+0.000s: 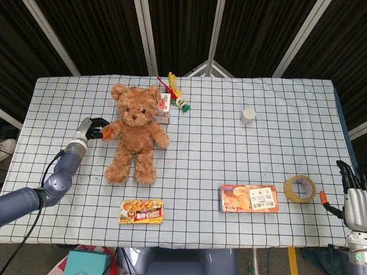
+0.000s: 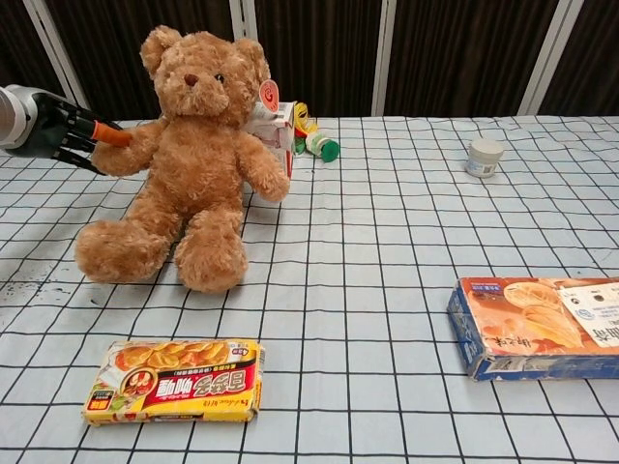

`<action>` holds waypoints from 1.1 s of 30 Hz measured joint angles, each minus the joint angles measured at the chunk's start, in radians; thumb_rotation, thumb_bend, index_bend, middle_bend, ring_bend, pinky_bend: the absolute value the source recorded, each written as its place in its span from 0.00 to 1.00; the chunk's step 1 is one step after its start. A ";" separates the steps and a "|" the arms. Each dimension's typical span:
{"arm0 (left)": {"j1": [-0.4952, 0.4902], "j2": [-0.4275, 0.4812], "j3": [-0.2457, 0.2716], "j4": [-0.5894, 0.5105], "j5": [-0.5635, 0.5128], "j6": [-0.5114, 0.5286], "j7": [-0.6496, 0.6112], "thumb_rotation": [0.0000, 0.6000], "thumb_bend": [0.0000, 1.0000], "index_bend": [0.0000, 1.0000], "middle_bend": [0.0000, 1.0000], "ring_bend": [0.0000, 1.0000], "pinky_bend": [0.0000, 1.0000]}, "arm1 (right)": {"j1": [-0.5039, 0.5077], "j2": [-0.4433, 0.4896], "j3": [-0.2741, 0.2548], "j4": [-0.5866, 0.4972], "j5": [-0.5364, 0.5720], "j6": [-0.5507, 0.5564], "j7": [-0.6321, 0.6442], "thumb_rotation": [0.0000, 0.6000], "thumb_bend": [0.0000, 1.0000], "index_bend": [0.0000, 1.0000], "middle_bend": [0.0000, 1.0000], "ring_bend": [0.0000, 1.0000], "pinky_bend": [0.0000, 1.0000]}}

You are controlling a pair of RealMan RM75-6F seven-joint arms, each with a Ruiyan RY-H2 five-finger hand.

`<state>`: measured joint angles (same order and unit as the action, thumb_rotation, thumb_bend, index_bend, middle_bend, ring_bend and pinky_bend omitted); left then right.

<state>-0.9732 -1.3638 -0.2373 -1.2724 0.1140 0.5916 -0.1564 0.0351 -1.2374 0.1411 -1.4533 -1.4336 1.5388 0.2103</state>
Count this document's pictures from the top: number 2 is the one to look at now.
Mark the orange blue pastry box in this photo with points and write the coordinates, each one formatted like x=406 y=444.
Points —
x=522 y=319

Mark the white bottle with green cap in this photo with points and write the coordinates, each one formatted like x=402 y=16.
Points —
x=331 y=151

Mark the white screen frame post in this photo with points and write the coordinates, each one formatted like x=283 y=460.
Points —
x=58 y=53
x=387 y=63
x=242 y=14
x=551 y=58

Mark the white red carton box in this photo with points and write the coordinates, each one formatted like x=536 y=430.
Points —
x=275 y=130

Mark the dark slatted partition screen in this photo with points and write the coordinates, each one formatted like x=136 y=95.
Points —
x=459 y=48

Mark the brown plush teddy bear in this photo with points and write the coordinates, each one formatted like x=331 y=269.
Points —
x=198 y=159

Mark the round red white hang tag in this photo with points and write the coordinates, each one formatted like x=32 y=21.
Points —
x=269 y=95

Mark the white black grid tablecloth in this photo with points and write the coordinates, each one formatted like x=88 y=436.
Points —
x=367 y=251

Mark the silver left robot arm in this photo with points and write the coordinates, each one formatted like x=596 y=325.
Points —
x=9 y=116

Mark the small white plastic jar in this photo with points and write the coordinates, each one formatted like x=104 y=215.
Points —
x=483 y=157

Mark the yellow curry roux box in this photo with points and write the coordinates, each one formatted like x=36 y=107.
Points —
x=174 y=382

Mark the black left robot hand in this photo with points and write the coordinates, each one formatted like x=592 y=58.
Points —
x=53 y=130

